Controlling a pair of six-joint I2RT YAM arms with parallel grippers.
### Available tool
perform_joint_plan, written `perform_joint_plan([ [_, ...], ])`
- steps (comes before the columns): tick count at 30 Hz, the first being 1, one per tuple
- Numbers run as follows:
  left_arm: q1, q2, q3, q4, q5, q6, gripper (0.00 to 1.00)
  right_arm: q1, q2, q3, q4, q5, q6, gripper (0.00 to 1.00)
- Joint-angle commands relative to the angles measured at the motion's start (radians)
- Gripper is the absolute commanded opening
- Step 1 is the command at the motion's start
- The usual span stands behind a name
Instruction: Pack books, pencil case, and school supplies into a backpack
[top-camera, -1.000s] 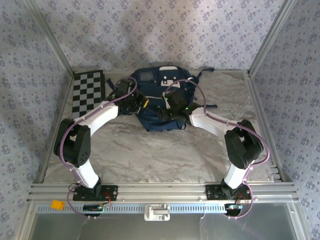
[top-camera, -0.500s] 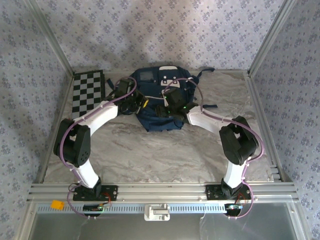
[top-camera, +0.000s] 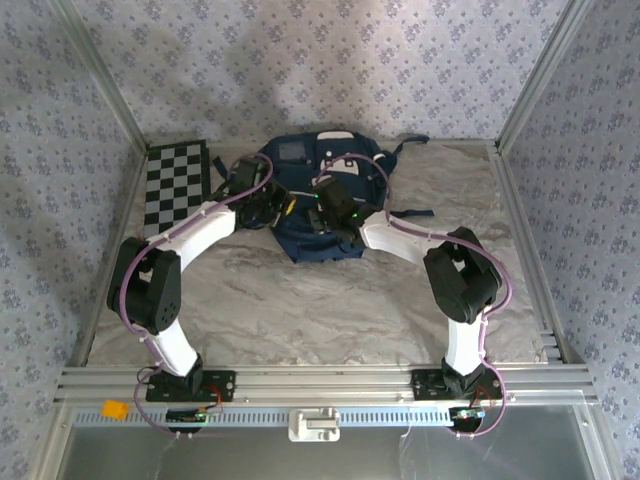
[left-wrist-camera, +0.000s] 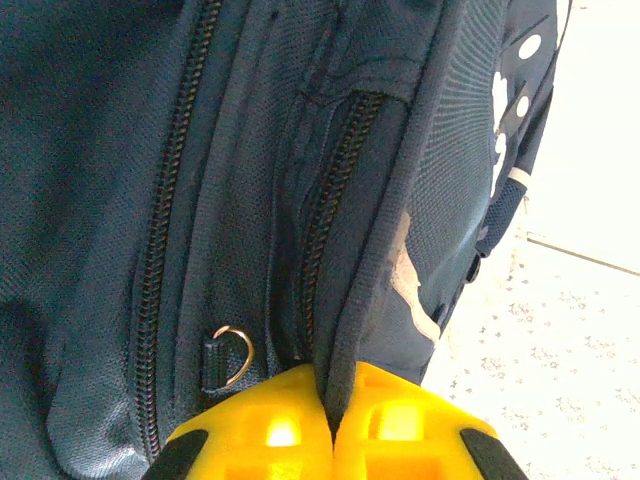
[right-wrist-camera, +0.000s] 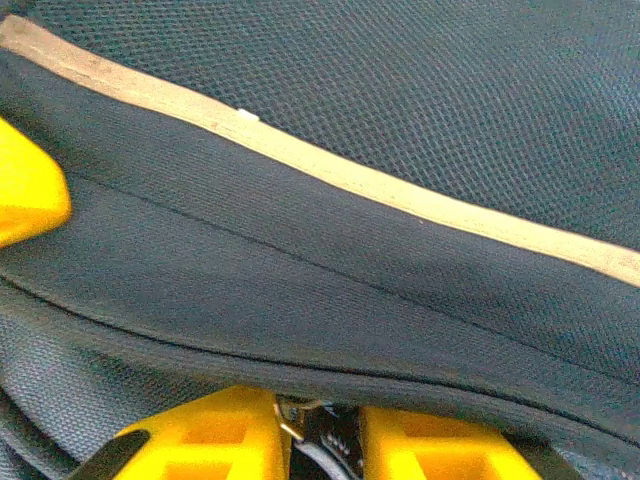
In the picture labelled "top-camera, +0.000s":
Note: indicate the navy blue backpack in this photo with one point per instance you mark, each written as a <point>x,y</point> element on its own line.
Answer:
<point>320,250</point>

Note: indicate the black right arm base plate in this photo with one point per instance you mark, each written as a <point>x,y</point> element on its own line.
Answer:
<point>425,384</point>

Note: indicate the grey metal sheet panel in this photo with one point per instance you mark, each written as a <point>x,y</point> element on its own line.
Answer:
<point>200,455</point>

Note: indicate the aluminium frame post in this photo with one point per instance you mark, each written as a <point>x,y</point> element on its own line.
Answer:
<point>535,85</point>
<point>110,85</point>

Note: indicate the black and grey chessboard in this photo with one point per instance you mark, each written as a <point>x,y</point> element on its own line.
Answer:
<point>170,175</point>

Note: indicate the white plastic latch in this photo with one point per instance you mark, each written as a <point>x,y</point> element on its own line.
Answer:
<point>314,425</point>

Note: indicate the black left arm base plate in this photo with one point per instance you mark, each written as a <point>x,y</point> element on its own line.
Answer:
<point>225,387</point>

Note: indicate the small green circuit board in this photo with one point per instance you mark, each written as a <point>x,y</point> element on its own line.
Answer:
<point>187,415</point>
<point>467,414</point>

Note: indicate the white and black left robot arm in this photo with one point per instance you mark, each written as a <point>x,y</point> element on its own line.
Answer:
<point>200,235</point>

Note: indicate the aluminium side rail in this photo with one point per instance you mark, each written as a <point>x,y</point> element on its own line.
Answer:
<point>111,250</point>
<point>531,250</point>

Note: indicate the aluminium frame rail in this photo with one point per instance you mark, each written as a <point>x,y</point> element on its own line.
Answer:
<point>320,385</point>

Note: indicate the orange plastic connector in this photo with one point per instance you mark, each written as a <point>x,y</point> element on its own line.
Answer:
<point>115,409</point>

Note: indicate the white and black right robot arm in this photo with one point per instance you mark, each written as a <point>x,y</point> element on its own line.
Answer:
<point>400,240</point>

